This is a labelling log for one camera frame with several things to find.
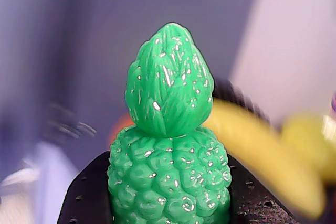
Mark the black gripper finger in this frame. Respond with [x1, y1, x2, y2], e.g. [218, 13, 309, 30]
[57, 150, 115, 224]
[227, 155, 300, 224]

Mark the green toy pineapple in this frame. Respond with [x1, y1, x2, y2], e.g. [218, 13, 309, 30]
[106, 22, 232, 224]

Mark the blue cabinet door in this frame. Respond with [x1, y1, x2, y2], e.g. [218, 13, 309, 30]
[0, 0, 71, 224]

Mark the yellow toy banana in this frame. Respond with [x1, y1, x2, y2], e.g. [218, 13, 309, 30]
[203, 98, 328, 219]

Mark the yellow toy lemon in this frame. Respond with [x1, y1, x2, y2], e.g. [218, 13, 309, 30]
[280, 113, 336, 183]

